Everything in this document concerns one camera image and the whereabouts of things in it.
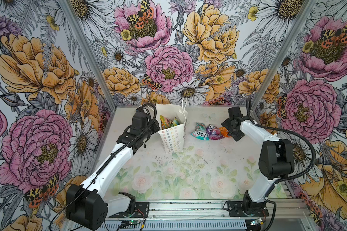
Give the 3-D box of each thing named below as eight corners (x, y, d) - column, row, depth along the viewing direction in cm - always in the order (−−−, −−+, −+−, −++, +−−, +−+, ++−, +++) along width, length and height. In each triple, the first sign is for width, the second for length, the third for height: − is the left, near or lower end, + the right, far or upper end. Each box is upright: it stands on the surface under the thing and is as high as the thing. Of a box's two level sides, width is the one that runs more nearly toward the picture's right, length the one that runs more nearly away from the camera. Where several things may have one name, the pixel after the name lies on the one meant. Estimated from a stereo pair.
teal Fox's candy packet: (191, 140, 103) (192, 136, 98) (190, 126, 111) (191, 122, 106) (207, 140, 103) (209, 136, 98) (205, 127, 111) (206, 122, 106)
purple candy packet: (211, 142, 100) (213, 138, 97) (205, 129, 108) (206, 125, 104) (221, 139, 102) (223, 135, 98) (214, 127, 109) (216, 123, 105)
